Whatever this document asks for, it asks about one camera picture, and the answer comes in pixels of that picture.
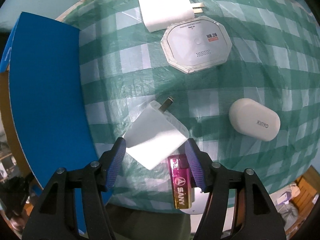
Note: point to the white octagonal device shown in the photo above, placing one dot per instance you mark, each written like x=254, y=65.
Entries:
x=195, y=45

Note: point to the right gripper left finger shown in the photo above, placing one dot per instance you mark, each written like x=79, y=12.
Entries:
x=54, y=215

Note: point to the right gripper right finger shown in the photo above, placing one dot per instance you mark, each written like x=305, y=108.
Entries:
x=255, y=216

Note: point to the magenta gold lighter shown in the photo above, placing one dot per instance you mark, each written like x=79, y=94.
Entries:
x=180, y=176

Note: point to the large-check green tablecloth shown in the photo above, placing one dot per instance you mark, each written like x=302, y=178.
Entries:
x=274, y=60

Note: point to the green trousers leg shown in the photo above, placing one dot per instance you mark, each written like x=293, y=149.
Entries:
x=137, y=224

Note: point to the white charger cube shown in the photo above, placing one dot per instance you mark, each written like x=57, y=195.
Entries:
x=159, y=14
x=155, y=134

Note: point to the white earbuds case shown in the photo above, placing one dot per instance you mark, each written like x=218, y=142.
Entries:
x=253, y=119

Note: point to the blue-edged cardboard box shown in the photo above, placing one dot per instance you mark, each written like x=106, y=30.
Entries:
x=41, y=58

